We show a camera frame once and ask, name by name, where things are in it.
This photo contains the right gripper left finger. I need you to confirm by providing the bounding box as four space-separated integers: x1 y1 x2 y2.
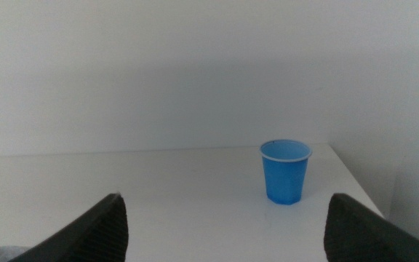
7 192 129 262

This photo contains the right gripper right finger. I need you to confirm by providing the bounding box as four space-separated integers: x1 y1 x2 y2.
323 192 419 262

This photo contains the blue plastic cup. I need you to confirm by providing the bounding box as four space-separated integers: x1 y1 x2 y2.
259 138 313 206

